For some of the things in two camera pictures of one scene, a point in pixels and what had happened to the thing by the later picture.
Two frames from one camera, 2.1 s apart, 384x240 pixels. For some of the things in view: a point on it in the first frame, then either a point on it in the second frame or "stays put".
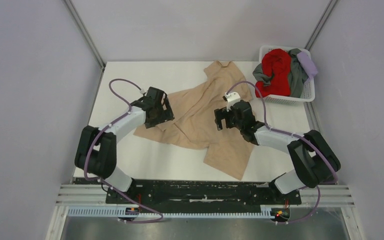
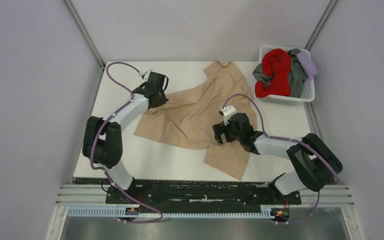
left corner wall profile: [85, 32] stays put
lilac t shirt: [305, 60] stays put
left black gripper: [166, 115] -> [163, 101]
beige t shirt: [194, 124] stays put
